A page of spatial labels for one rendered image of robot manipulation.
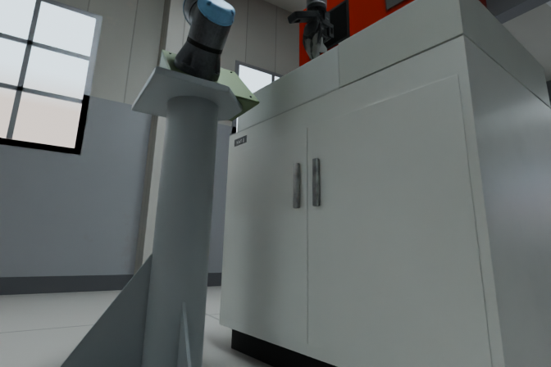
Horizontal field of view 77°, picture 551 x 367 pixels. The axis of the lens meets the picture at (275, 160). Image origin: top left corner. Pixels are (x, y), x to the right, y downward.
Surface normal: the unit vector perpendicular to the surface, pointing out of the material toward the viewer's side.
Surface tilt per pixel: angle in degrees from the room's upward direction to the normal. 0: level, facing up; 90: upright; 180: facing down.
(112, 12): 90
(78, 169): 90
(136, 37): 90
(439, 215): 90
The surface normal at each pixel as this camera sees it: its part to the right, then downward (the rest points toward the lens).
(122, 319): 0.54, -0.19
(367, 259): -0.78, -0.17
